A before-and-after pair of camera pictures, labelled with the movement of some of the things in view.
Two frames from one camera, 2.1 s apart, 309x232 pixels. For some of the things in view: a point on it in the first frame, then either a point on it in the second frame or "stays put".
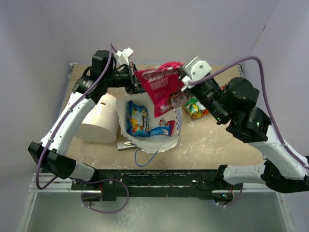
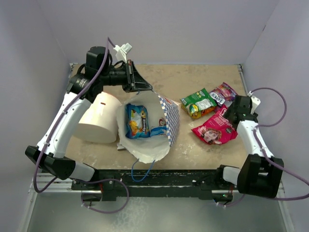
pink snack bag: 161,83 to 218,130
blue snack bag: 138,123 stays put
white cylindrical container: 101,123 stays put
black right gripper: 186,88 to 228,114
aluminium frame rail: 58,185 stays put
